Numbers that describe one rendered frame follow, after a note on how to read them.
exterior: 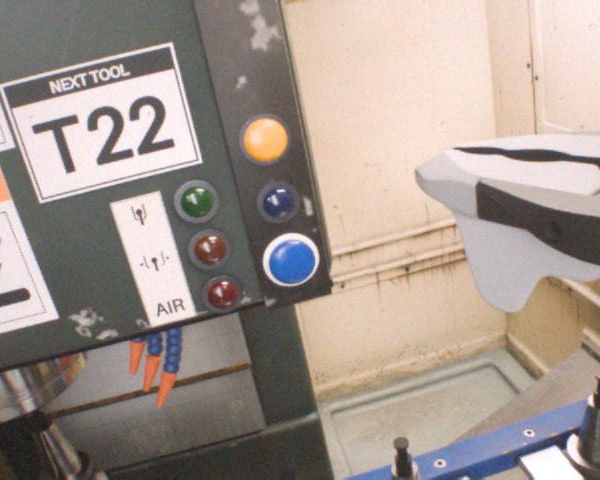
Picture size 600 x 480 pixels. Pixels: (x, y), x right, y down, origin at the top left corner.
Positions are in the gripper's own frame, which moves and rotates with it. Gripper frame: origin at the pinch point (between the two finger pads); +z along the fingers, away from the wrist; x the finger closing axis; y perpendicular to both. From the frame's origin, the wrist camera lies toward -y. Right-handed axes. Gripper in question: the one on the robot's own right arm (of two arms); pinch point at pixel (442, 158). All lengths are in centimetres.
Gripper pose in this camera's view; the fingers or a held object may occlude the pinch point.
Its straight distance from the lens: 24.6
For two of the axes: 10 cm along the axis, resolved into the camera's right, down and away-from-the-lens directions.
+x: 7.4, -3.9, 5.5
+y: 1.9, 9.0, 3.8
